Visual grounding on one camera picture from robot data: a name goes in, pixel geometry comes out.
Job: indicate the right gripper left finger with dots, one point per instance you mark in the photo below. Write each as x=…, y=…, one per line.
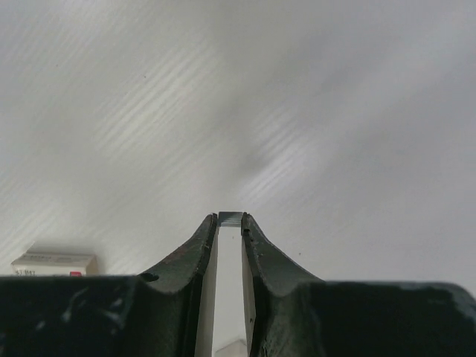
x=155, y=313

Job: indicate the staple strip from grey stapler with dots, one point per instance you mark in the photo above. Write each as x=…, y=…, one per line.
x=230, y=219

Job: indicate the closed staple box red logo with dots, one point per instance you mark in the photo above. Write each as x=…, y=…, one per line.
x=48, y=259

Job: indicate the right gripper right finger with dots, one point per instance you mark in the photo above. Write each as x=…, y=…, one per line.
x=291, y=312

